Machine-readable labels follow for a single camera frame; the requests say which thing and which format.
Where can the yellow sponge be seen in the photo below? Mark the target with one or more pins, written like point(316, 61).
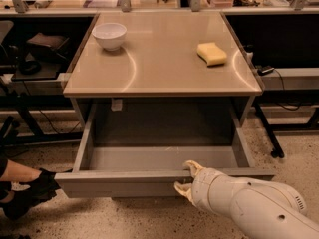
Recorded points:
point(212, 54)

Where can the grey drawer cabinet beige top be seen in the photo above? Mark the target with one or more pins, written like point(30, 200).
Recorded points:
point(159, 64)

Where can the black chunky shoe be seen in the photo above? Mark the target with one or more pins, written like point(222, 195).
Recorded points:
point(39, 191)

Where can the black desk leg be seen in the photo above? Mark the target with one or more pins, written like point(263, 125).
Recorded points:
point(276, 151)

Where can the person bare leg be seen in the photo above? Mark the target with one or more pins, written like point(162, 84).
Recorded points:
point(16, 172)

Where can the white ceramic bowl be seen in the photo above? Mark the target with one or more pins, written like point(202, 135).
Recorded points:
point(110, 36)

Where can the grey top drawer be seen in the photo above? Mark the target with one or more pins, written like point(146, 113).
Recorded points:
point(140, 151)

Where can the black power adapter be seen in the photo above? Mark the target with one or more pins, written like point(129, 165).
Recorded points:
point(264, 70)

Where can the black headphones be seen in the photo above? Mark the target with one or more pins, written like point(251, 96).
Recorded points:
point(28, 65)

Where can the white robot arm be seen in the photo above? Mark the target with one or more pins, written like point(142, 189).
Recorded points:
point(261, 209)

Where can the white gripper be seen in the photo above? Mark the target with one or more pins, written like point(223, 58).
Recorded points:
point(206, 187)

